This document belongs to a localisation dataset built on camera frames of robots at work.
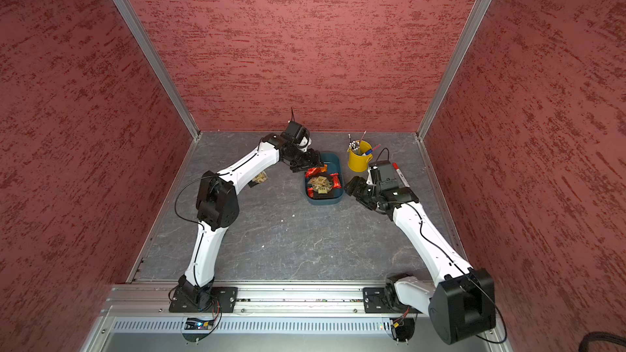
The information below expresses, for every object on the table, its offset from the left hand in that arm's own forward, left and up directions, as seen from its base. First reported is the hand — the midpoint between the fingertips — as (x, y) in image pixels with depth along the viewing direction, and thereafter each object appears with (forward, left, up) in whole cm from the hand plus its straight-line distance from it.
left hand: (315, 169), depth 93 cm
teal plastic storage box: (+9, -9, -10) cm, 16 cm away
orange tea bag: (+4, +1, -7) cm, 8 cm away
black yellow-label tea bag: (-3, -2, -5) cm, 6 cm away
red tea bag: (0, -8, -7) cm, 11 cm away
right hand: (-13, -12, +3) cm, 18 cm away
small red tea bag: (-6, +2, -7) cm, 10 cm away
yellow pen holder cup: (+9, -19, -2) cm, 21 cm away
